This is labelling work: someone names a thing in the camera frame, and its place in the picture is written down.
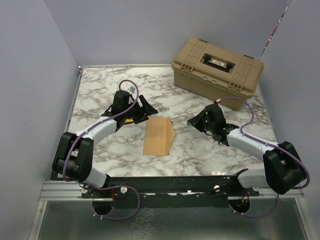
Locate tan plastic tool case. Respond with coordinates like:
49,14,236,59
171,38,264,111

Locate metal sheet front shelf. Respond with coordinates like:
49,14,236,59
39,199,307,240

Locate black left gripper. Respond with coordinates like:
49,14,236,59
123,95,158,124

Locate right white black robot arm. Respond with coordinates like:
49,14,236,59
187,103,310,196

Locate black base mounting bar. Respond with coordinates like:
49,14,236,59
80,175,259,209

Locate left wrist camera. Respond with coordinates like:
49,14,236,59
127,86,136,95

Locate aluminium table frame rail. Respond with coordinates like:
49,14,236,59
32,65,305,240

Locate brown paper envelope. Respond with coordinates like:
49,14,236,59
143,117,175,156

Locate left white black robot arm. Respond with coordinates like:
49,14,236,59
52,90,158,198

